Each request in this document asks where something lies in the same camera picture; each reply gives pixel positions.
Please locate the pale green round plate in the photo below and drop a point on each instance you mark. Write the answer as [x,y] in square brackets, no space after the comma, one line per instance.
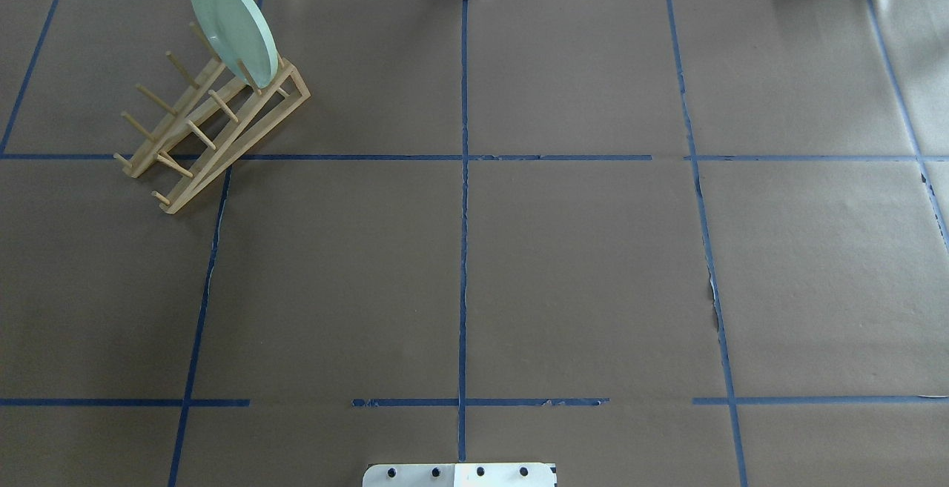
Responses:
[241,37]

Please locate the brown paper table cover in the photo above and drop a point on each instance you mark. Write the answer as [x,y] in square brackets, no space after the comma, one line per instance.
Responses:
[653,242]

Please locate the wooden dish rack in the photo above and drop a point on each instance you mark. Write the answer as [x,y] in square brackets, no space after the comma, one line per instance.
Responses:
[211,125]

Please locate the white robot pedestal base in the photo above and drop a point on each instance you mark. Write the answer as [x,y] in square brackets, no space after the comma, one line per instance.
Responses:
[461,474]

